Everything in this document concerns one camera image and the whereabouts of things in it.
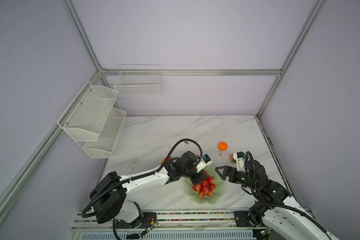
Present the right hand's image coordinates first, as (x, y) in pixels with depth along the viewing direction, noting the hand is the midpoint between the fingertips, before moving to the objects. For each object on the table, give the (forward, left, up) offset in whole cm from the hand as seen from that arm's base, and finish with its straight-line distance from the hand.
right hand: (219, 171), depth 73 cm
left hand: (0, +7, -5) cm, 9 cm away
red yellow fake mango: (-4, +25, +18) cm, 31 cm away
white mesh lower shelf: (+16, +67, -4) cm, 69 cm away
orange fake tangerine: (+24, -7, -13) cm, 28 cm away
